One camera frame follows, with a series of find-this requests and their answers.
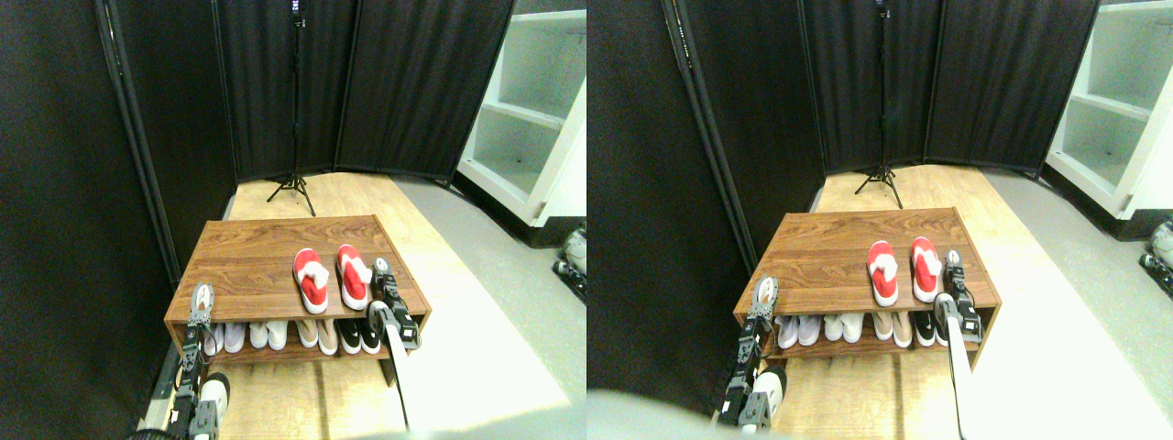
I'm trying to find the black curtain stand pole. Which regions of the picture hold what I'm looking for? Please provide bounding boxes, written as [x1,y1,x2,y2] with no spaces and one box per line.
[95,0,181,287]
[662,0,762,276]

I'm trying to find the white shelf unit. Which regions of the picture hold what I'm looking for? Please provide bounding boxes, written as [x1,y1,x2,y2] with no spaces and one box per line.
[1043,0,1173,221]
[455,0,587,228]

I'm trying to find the grey and black device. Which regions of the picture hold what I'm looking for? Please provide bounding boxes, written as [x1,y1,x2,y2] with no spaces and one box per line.
[552,225,587,305]
[1138,220,1173,302]

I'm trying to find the grey curtain stand foot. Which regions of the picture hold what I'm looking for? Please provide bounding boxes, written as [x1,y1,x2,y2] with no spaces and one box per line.
[147,344,181,409]

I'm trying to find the red shoe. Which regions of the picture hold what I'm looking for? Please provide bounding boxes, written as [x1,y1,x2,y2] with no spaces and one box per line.
[910,236,944,304]
[867,241,901,309]
[293,248,332,316]
[336,244,374,312]

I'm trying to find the brown shoe rack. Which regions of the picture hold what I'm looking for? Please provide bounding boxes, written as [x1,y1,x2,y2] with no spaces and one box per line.
[733,207,1003,388]
[164,215,433,388]

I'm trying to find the black tripod stand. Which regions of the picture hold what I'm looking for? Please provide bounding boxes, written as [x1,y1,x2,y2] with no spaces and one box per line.
[267,0,317,218]
[854,0,904,211]

